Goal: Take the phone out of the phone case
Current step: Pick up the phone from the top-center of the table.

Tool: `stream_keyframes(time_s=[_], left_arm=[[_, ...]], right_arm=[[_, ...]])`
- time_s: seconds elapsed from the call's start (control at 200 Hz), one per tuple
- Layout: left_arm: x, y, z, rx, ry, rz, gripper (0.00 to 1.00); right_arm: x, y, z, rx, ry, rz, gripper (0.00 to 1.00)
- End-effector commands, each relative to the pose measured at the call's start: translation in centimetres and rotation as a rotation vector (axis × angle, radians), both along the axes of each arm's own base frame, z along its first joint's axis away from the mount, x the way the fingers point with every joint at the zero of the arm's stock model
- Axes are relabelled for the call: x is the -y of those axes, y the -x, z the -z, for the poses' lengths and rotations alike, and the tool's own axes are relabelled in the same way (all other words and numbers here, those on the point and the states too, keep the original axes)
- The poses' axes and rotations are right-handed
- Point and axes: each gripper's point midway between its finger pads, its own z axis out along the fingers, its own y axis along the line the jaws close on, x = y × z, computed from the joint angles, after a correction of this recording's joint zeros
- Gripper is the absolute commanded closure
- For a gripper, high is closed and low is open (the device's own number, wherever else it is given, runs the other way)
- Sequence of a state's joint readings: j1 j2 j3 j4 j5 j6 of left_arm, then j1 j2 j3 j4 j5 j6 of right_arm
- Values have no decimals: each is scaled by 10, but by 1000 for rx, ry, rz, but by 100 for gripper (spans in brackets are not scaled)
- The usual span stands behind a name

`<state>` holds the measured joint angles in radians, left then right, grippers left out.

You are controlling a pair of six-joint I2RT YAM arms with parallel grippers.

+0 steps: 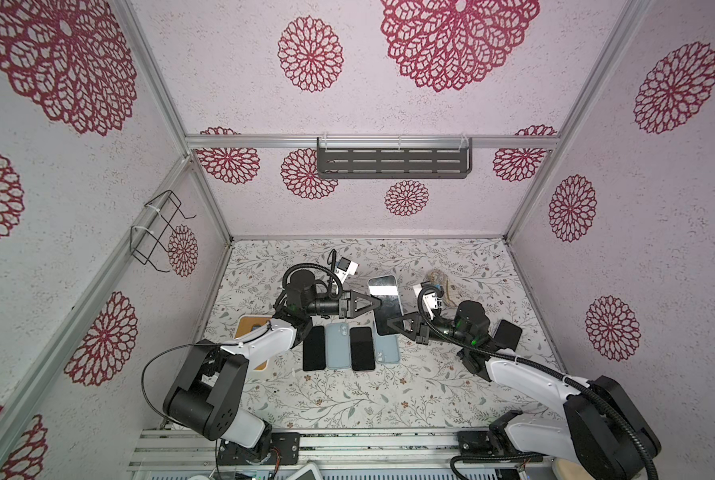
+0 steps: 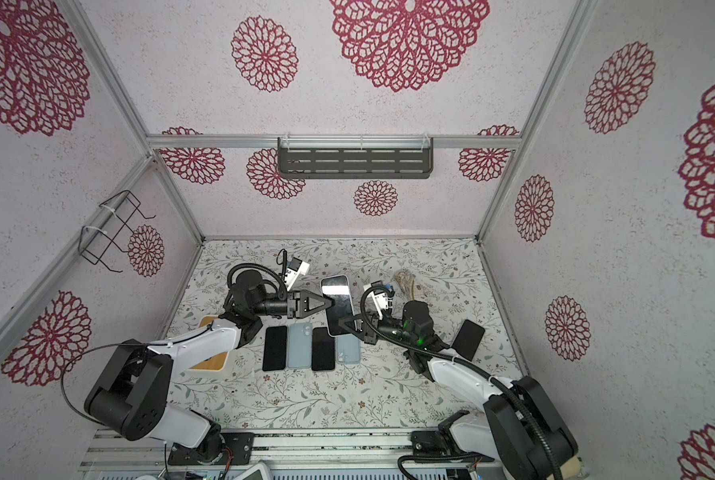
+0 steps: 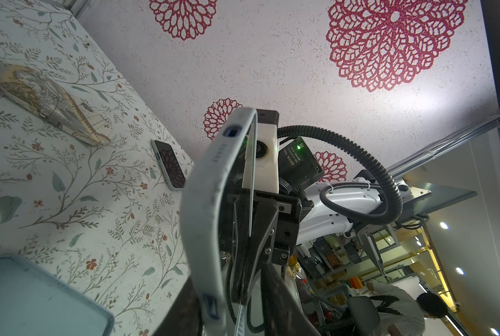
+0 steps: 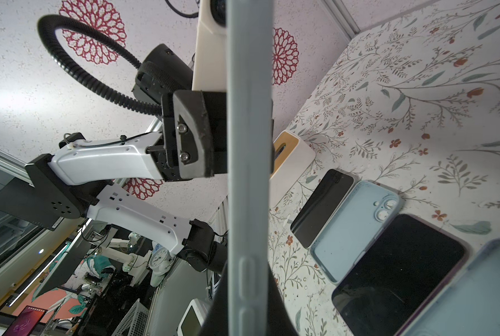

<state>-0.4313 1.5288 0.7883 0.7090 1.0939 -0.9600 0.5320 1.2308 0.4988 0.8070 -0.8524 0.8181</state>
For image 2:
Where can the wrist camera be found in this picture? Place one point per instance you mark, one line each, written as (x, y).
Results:
(382, 300)
(295, 268)

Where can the white wooden-top tissue box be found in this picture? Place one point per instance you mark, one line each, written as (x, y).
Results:
(214, 364)

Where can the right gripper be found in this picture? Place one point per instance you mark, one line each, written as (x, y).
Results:
(384, 321)

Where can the black wire wall rack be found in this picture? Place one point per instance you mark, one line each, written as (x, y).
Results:
(95, 241)

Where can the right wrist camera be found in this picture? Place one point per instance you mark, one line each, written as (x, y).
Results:
(382, 300)

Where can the crumpled clear plastic bag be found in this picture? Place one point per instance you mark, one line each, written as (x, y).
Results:
(411, 286)

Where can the pale green phone case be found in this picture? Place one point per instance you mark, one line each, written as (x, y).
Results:
(347, 350)
(299, 346)

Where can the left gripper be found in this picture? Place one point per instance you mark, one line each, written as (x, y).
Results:
(301, 308)

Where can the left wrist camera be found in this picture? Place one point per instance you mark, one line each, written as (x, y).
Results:
(295, 268)

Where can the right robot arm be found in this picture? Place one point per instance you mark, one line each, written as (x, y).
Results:
(517, 426)

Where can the grey metal wall shelf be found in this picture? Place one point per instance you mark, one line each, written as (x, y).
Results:
(361, 159)

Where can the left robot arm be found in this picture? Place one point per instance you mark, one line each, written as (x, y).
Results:
(131, 394)

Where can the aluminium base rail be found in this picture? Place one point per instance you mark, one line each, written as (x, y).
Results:
(289, 454)

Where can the black phone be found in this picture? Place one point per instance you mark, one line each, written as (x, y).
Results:
(336, 288)
(468, 339)

